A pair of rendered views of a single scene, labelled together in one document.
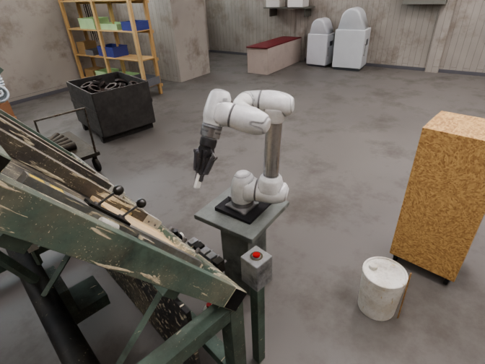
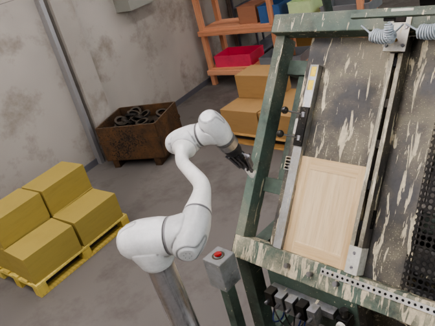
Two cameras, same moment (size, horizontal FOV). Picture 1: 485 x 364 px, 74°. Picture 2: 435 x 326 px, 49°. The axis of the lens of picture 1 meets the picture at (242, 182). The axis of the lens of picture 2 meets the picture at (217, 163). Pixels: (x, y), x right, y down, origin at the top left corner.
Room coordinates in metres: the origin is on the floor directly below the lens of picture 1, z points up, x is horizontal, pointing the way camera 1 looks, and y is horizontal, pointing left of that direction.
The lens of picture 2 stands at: (3.22, 0.12, 2.44)
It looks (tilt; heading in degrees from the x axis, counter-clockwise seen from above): 27 degrees down; 182
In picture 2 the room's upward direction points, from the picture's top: 15 degrees counter-clockwise
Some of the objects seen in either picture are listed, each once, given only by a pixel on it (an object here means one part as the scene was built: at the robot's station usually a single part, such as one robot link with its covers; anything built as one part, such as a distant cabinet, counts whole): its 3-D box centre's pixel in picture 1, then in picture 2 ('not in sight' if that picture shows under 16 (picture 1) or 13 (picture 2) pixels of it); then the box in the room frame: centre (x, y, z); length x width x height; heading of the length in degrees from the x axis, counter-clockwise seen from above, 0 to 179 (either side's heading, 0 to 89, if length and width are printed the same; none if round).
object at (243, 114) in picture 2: not in sight; (275, 105); (-2.04, 0.79, 0.36); 1.28 x 0.97 x 0.71; 55
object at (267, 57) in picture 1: (275, 54); not in sight; (9.92, -1.13, 0.35); 2.02 x 0.65 x 0.69; 144
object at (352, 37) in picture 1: (352, 39); not in sight; (9.28, -3.12, 0.75); 0.84 x 0.69 x 1.50; 54
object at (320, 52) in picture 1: (321, 42); not in sight; (9.87, -2.43, 0.62); 0.63 x 0.56 x 1.24; 54
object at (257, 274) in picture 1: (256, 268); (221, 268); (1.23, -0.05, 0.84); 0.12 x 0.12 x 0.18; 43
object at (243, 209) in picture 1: (239, 201); not in sight; (1.92, 0.02, 0.80); 0.22 x 0.18 x 0.06; 50
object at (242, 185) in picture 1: (243, 185); not in sight; (1.90, -0.01, 0.94); 0.18 x 0.16 x 0.22; 73
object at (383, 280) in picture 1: (382, 284); not in sight; (1.58, -0.98, 0.24); 0.32 x 0.30 x 0.47; 54
